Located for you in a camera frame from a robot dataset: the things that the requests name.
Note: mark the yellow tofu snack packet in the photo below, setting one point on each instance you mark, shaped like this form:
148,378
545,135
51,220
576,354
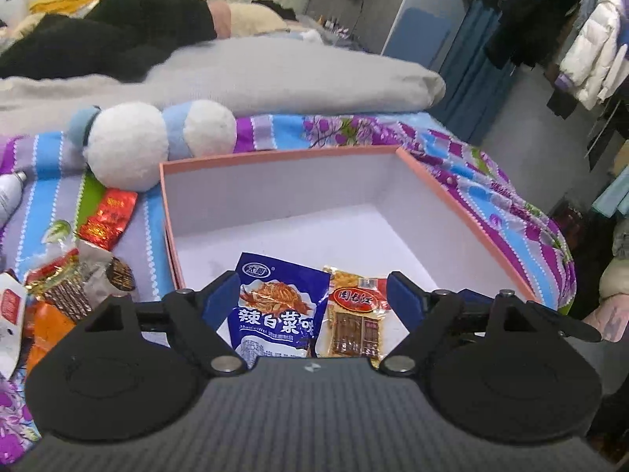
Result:
354,324

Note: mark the white spray can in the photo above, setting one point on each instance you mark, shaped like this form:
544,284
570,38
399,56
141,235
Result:
9,196

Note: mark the gold brown striped snack packet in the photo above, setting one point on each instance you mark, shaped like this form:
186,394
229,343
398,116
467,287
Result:
61,290

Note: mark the black clothing pile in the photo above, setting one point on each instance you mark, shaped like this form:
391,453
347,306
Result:
123,24

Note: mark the light teal garment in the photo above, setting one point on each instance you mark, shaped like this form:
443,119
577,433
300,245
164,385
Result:
614,189

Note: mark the clear green wrapper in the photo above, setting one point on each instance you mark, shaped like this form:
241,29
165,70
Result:
58,233

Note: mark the dark brown round snack packet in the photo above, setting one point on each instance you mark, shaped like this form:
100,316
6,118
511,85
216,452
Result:
120,278

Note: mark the blue snack packet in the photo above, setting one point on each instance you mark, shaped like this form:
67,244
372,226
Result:
275,314

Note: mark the floral purple bed sheet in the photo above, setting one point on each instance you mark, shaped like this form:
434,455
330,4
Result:
275,130

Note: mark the pink cardboard box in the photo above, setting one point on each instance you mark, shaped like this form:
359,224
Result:
295,191

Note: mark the white puffer jacket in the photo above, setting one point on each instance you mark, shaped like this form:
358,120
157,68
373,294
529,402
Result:
597,54

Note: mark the beige fluffy pillow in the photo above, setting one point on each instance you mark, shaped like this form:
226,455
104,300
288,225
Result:
253,19

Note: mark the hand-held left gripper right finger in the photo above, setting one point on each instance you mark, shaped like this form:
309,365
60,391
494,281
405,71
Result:
405,300

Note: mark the blue curtain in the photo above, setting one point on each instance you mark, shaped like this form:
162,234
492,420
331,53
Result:
479,73

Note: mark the black hanging coat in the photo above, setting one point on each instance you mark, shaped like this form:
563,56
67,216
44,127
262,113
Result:
535,10

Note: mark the pink printed cloth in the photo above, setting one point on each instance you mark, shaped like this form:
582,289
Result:
612,319

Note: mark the grey blanket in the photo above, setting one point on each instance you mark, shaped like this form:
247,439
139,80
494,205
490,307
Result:
275,73

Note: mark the red foil tea packet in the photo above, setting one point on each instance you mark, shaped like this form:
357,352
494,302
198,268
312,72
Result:
108,219

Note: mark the orange snack packet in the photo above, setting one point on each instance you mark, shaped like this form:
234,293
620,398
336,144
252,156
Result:
46,334

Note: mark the white and blue plush toy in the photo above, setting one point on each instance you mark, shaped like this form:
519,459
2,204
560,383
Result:
132,142

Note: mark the blue panel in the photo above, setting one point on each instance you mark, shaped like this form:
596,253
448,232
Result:
417,37

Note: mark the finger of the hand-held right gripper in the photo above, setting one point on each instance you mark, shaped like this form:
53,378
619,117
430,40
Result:
585,332

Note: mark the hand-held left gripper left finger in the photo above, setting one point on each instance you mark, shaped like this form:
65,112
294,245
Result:
221,300

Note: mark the white packet with red label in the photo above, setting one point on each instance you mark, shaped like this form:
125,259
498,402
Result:
11,324

